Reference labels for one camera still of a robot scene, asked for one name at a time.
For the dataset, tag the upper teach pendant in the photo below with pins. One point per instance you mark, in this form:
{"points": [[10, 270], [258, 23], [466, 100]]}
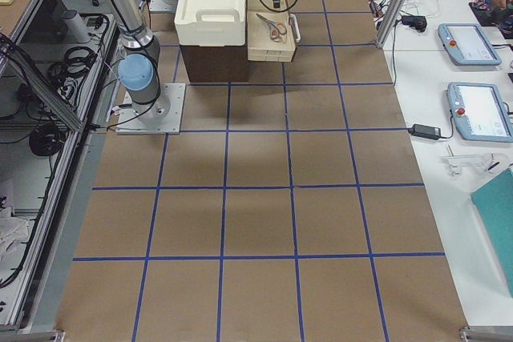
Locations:
{"points": [[467, 44]]}

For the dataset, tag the grey cylinder speaker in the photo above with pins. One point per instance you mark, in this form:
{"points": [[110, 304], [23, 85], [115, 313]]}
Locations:
{"points": [[76, 25]]}

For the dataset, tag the black power adapter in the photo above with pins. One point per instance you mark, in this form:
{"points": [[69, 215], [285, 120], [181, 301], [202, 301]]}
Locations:
{"points": [[425, 132]]}

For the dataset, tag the grey orange scissors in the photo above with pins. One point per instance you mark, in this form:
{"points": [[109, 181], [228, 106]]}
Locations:
{"points": [[277, 30]]}

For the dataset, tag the white crumpled cloth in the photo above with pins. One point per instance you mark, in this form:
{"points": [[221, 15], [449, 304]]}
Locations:
{"points": [[14, 230]]}

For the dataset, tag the teal foam board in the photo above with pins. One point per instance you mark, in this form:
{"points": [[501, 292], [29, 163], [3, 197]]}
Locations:
{"points": [[494, 203]]}

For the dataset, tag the dark wooden drawer cabinet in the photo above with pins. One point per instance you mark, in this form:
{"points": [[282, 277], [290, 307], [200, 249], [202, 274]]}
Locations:
{"points": [[216, 64]]}

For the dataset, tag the clear acrylic part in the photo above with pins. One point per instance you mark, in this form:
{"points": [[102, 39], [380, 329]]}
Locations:
{"points": [[482, 164]]}

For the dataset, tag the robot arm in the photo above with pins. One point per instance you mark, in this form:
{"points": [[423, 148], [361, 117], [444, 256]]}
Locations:
{"points": [[137, 36]]}

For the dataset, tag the white plastic storage box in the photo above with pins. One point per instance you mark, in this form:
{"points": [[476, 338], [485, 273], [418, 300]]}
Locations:
{"points": [[211, 22]]}

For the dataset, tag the teach pendant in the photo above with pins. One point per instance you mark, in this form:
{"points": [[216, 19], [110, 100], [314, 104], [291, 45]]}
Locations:
{"points": [[478, 112], [467, 44]]}

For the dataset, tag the lower teach pendant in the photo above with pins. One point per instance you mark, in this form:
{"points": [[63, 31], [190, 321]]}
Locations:
{"points": [[478, 112]]}

